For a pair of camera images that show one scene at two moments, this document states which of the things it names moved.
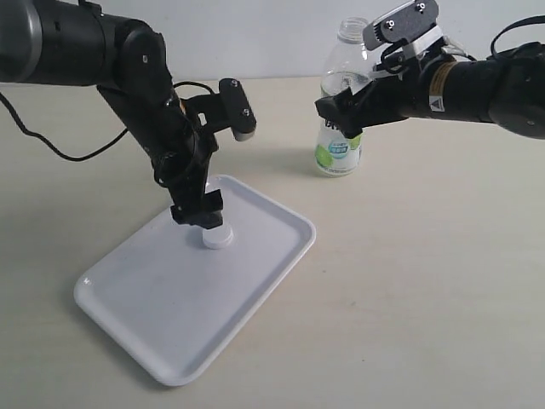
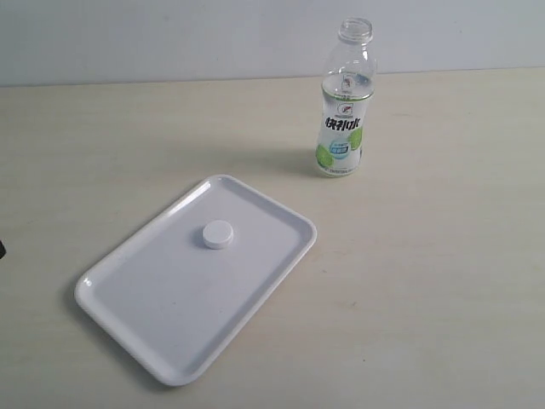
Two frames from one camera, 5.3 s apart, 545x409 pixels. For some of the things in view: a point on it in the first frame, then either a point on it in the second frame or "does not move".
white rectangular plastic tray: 174,305 does not move
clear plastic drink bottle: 337,154 does not move
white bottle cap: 217,238 does not move
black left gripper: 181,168 → 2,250
